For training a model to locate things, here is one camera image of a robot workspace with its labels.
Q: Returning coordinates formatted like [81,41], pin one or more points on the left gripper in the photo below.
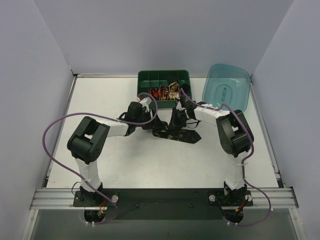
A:
[155,122]

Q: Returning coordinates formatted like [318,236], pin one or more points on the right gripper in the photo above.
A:
[177,119]

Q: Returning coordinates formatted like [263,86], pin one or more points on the black gold floral tie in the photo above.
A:
[179,135]

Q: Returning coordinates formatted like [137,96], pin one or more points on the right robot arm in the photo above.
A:
[234,133]

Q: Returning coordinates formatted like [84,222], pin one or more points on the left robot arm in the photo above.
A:
[87,141]

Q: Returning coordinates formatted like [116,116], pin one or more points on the orange patterned rolled tie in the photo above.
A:
[163,93]

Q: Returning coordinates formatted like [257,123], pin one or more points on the beige patterned rolled tie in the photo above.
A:
[174,91]

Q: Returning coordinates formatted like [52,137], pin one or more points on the green compartment tray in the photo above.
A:
[147,79]

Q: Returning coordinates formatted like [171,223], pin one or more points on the translucent blue plastic tub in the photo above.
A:
[227,84]

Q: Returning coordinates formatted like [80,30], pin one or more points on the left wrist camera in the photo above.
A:
[145,102]

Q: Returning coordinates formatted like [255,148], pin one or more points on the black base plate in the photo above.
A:
[164,204]

